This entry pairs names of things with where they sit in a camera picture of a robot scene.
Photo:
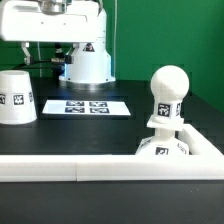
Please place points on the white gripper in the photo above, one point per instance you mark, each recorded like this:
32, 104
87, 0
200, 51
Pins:
23, 21

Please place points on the white lamp shade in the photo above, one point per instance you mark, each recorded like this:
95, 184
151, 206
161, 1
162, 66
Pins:
16, 98

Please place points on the white light bulb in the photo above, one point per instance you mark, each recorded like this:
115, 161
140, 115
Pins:
169, 85

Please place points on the white lamp base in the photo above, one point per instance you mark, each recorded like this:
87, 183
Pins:
163, 142

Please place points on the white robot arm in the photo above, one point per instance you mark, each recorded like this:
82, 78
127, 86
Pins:
91, 68

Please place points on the white marker tag sheet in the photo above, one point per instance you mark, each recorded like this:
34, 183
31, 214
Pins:
107, 108

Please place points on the white L-shaped fence wall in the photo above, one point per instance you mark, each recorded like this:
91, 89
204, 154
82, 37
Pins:
204, 162

